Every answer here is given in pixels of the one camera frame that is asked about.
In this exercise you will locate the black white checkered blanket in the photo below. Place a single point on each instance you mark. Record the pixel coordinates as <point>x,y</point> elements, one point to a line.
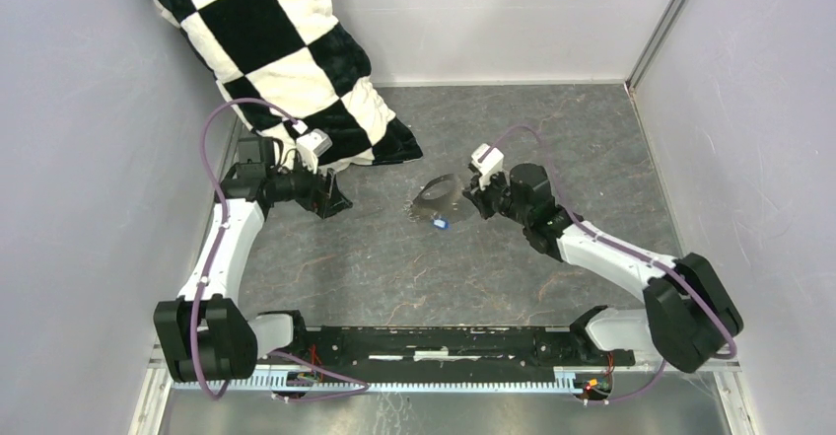
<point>289,65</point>

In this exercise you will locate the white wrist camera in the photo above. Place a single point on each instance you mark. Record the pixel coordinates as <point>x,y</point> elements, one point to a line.
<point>310,147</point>
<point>486,161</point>

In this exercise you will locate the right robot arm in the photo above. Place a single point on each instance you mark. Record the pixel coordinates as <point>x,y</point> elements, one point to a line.
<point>687,316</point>

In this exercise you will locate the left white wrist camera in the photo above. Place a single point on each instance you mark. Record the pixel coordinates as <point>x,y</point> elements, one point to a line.
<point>310,147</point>

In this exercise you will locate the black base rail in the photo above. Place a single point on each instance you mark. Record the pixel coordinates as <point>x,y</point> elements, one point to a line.
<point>452,354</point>

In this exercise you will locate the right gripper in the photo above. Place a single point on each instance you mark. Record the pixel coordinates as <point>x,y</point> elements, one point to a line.
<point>479,196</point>

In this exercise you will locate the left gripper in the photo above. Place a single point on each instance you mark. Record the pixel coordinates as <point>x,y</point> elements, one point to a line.
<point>324,197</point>

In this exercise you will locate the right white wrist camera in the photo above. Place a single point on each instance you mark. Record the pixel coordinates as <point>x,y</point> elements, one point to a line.
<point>486,161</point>

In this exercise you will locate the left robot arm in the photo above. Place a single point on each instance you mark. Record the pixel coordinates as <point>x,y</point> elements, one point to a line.
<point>205,338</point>

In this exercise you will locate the white slotted cable duct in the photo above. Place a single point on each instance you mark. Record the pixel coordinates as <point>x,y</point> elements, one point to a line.
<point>287,381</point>

